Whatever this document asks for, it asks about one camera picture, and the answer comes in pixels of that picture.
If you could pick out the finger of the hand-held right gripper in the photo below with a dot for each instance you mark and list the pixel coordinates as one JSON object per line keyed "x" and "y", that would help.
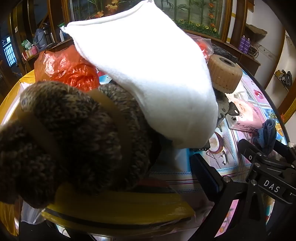
{"x": 248, "y": 150}
{"x": 284, "y": 149}

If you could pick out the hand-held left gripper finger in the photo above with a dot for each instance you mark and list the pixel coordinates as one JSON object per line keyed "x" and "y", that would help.
{"x": 207, "y": 178}

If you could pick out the blue cloth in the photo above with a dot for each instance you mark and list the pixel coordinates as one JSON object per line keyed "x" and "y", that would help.
{"x": 266, "y": 134}

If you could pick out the pink packet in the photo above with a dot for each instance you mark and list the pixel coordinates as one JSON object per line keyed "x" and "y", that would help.
{"x": 247, "y": 118}

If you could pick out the yellow cardboard box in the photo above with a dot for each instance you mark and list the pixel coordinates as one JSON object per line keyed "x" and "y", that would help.
{"x": 120, "y": 208}

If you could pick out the white cloth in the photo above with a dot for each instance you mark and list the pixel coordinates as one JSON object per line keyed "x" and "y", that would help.
{"x": 150, "y": 69}

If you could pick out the brown knitted hat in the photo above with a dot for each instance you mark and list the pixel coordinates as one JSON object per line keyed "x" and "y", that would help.
{"x": 76, "y": 129}

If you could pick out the printed tablecloth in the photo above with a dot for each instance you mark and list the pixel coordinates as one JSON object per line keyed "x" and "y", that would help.
{"x": 231, "y": 165}

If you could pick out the grey metal part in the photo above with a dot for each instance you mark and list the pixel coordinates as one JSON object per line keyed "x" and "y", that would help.
{"x": 223, "y": 109}

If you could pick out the tan ribbed roll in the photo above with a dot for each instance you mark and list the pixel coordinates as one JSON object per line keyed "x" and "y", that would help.
{"x": 222, "y": 76}

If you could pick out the black mesh item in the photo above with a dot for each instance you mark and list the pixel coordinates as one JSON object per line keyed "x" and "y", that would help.
{"x": 224, "y": 53}

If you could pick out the purple bottles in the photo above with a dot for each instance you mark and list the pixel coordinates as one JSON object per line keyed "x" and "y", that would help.
{"x": 244, "y": 45}

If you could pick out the aquarium with plants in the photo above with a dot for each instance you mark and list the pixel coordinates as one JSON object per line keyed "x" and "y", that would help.
{"x": 196, "y": 14}

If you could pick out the orange plastic bag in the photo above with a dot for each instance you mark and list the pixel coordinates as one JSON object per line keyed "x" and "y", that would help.
{"x": 67, "y": 67}

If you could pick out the white bottle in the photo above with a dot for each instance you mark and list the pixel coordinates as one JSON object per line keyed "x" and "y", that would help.
{"x": 62, "y": 34}

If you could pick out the grey thermal pot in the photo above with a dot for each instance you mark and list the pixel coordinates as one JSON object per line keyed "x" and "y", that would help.
{"x": 44, "y": 37}

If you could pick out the green packet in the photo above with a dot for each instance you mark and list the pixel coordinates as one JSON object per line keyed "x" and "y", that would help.
{"x": 26, "y": 43}

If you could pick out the barred window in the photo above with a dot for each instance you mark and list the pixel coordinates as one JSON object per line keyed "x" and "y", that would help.
{"x": 9, "y": 52}

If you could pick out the wall shelf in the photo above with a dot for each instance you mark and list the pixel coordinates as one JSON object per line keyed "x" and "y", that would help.
{"x": 284, "y": 78}

